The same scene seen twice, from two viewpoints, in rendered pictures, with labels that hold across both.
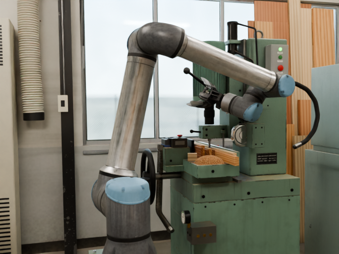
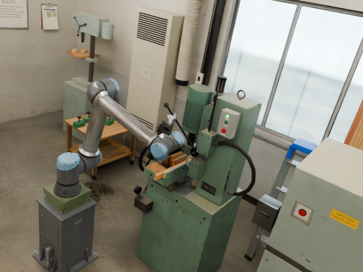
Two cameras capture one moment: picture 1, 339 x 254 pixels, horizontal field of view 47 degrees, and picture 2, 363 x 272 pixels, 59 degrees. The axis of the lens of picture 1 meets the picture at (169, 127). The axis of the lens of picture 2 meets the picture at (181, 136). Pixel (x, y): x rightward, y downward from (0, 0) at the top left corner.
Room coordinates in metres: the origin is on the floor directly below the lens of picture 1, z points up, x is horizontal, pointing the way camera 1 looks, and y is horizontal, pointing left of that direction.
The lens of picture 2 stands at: (0.60, -1.74, 2.11)
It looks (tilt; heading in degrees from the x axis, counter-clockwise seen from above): 25 degrees down; 48
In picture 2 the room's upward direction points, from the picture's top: 11 degrees clockwise
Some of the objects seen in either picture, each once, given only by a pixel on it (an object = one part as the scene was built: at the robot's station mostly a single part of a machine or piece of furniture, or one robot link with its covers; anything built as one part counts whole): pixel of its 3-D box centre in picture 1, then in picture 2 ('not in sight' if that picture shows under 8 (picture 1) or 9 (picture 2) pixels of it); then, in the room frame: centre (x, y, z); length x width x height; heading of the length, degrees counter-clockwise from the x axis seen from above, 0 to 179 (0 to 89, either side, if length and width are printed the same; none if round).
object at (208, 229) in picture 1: (201, 232); (143, 203); (1.77, -0.14, 0.58); 0.12 x 0.08 x 0.08; 105
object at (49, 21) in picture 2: not in sight; (49, 16); (2.04, 2.91, 1.42); 0.23 x 0.06 x 0.34; 15
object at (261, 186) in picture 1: (230, 181); (195, 188); (2.09, -0.33, 0.76); 0.57 x 0.45 x 0.09; 105
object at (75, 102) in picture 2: not in sight; (91, 78); (2.33, 2.17, 0.79); 0.62 x 0.48 x 1.58; 107
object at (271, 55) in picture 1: (276, 60); (228, 123); (2.00, -0.56, 1.40); 0.10 x 0.06 x 0.16; 105
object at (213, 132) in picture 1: (213, 133); (191, 150); (2.06, -0.23, 1.03); 0.14 x 0.07 x 0.09; 105
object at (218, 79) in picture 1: (209, 72); (197, 109); (2.06, -0.21, 1.35); 0.18 x 0.18 x 0.31
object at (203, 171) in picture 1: (189, 162); (176, 161); (2.05, -0.11, 0.87); 0.61 x 0.30 x 0.06; 15
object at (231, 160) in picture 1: (215, 154); (180, 165); (1.98, -0.23, 0.92); 0.54 x 0.02 x 0.04; 15
